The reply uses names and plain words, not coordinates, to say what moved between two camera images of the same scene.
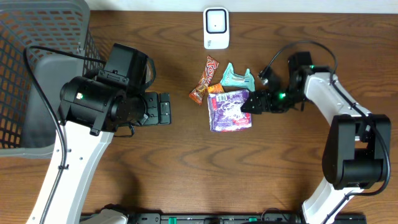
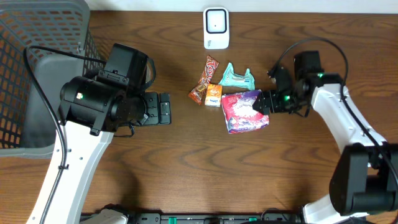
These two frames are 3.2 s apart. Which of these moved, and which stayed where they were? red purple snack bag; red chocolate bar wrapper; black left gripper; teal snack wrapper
Moved: red purple snack bag
Stayed: red chocolate bar wrapper; teal snack wrapper; black left gripper
